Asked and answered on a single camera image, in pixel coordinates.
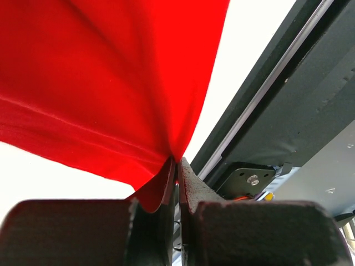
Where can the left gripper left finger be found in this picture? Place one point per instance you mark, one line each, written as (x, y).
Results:
(137, 230)

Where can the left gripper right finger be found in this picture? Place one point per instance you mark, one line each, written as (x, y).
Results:
(215, 231)

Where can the red t shirt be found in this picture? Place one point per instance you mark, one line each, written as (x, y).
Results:
(114, 88)

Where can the left white cable duct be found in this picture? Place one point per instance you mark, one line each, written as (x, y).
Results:
(281, 175)

